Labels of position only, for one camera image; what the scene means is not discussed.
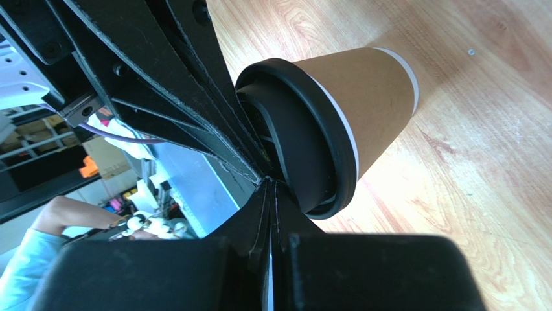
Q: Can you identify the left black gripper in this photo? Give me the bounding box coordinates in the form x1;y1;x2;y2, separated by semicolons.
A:
1;1;112;121

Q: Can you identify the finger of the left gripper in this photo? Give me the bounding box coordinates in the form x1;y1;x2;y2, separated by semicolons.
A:
112;97;259;183
77;1;270;182

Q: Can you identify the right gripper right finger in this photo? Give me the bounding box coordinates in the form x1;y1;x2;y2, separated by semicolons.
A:
272;181;324;259

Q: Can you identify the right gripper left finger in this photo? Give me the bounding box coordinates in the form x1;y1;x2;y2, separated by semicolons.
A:
207;179;273;276

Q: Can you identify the black plastic cup lid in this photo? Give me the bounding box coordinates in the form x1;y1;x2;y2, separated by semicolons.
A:
236;58;359;220

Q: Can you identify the brown paper coffee cup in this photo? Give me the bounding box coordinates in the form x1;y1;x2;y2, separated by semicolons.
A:
295;47;419;178

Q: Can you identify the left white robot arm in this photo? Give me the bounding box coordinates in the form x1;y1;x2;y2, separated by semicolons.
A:
1;1;271;183

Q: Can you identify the person in light blue sleeve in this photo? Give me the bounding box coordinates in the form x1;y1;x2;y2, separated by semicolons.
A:
1;196;123;310

